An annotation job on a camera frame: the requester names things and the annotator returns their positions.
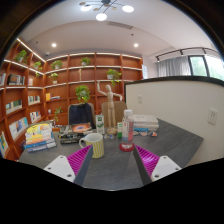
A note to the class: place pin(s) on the chair with dark jacket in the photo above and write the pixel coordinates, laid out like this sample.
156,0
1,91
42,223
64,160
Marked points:
81,115

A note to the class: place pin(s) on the tan chair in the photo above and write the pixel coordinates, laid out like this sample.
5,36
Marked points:
120,111

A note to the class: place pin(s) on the stack of colourful books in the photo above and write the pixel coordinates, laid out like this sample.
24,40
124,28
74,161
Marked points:
40,138

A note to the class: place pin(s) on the recessed ceiling light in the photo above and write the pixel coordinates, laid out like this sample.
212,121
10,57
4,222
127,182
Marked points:
136,45
53,45

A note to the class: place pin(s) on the ceiling air vent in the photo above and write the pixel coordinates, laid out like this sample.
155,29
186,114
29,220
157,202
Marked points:
119,25

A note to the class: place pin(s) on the ceiling lamp with round bulbs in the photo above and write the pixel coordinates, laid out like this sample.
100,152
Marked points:
101,16

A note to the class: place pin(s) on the wooden artist mannequin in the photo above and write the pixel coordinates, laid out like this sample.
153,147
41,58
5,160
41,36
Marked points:
110,106

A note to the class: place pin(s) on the large white wall socket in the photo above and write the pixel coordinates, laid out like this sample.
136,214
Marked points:
212,116

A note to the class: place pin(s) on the small blue orange badge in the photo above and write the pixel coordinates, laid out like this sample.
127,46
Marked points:
152,133

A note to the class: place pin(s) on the orange wooden shelf unit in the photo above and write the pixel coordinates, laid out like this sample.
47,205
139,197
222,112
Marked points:
66,76

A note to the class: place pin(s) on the clear plastic water bottle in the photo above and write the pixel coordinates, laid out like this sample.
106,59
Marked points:
127,131

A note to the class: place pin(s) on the window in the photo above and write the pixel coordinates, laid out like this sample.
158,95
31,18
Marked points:
210,68

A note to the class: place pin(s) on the yellow striped white mug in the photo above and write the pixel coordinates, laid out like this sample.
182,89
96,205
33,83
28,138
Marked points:
96,146

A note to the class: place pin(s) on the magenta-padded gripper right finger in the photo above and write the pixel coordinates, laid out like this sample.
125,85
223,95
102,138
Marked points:
165,165

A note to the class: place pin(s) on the stack of white books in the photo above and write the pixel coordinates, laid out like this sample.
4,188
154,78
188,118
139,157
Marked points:
146,122

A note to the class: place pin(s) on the green white drink carton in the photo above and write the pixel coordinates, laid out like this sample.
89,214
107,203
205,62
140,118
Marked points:
99,124

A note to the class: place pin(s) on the stack of dark books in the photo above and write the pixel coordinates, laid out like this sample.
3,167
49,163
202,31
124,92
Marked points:
75,133

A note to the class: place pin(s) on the small green white box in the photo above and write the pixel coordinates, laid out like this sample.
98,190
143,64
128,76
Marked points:
119,130

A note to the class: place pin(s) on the flat round red coaster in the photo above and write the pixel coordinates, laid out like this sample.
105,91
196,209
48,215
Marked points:
126,149

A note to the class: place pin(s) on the grey white curtain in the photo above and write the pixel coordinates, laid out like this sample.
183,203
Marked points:
173,66

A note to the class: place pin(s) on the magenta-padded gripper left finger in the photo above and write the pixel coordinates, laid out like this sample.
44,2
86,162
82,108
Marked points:
60,165

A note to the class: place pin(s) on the black ceiling track rail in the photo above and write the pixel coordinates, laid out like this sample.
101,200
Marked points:
181,50

